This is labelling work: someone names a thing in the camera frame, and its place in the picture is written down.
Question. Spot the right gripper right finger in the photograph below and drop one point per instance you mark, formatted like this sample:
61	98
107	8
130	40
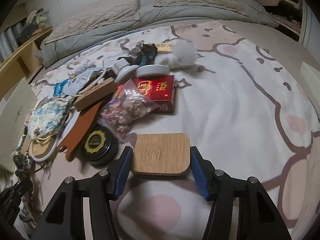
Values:
258	216

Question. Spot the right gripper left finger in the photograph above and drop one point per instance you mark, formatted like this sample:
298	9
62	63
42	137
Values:
63	217

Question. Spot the black round tin gold pattern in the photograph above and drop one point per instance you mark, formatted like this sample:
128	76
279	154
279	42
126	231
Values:
100	146

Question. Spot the square wooden coaster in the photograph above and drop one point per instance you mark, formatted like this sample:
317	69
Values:
165	154

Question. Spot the blue white crochet pouch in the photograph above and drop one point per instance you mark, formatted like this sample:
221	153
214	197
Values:
47	120

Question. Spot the cartoon printed blanket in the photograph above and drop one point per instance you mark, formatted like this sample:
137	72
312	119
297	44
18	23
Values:
242	109

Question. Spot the engraved wooden block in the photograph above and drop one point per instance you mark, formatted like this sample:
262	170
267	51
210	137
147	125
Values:
96	93

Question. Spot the clear bag of dried flowers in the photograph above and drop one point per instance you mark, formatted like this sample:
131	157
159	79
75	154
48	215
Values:
127	105

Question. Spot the white label card packet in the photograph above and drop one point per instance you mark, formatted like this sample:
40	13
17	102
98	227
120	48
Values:
72	87

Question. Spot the blue wet wipe packet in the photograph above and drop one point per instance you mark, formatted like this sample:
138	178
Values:
58	89

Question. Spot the white storage box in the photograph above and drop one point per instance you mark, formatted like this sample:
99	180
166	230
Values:
15	106

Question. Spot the red gift box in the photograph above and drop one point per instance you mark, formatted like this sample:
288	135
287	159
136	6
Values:
161	90

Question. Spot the white small jar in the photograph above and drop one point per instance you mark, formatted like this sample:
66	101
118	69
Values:
122	70

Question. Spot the white round jar lid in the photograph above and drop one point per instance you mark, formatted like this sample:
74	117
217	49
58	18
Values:
152	70

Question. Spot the wooden bedside shelf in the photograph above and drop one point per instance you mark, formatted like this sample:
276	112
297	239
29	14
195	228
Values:
23	63

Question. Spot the dark crochet scrunchie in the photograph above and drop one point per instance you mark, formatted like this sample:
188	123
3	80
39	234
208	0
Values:
146	54

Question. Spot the yellow cardboard small box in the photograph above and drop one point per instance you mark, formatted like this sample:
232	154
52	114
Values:
163	48

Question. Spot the black bag on shelf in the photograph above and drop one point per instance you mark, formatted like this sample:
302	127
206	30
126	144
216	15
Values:
27	32

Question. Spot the white cap on shelf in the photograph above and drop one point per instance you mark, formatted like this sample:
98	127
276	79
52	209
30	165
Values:
32	15

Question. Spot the grey beige quilt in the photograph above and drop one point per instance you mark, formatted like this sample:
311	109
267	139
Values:
108	18

